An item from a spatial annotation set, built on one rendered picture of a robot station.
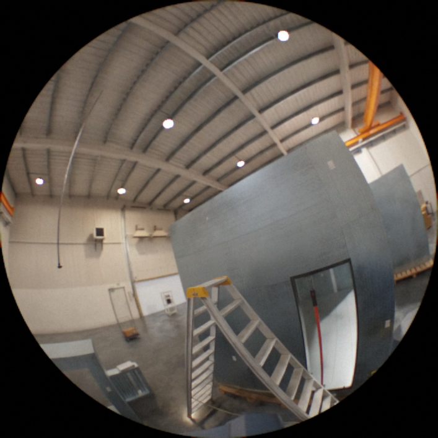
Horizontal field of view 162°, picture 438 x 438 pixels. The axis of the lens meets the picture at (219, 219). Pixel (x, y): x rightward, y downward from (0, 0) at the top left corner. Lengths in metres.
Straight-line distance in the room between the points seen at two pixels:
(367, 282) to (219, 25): 6.40
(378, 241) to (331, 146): 0.92
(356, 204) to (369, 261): 0.48
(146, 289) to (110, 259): 3.07
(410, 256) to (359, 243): 4.38
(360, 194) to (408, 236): 4.22
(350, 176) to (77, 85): 6.83
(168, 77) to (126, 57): 1.68
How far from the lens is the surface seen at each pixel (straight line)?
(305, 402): 1.65
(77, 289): 10.11
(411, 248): 5.65
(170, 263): 11.89
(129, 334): 7.10
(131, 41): 5.75
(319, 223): 1.40
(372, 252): 1.49
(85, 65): 6.13
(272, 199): 1.49
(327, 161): 1.51
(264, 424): 0.69
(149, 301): 11.13
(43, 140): 7.70
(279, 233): 1.45
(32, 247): 10.86
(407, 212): 5.46
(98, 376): 2.64
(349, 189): 1.45
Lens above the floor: 2.46
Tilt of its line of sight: 15 degrees up
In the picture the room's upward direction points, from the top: 16 degrees counter-clockwise
